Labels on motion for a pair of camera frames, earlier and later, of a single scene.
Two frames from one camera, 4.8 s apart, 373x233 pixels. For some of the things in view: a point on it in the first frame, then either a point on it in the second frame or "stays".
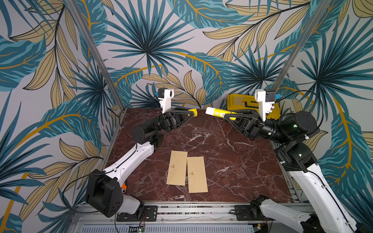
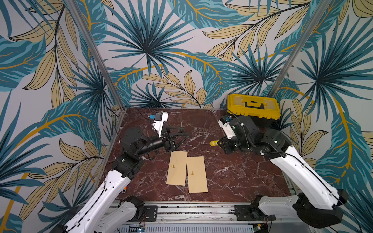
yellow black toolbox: [240, 101] stays
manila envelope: [176, 174] stays
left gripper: [169, 121] → [170, 144]
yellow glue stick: [217, 112] → [213, 143]
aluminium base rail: [180, 219] stays
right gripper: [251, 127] → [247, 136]
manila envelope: [196, 174] stays
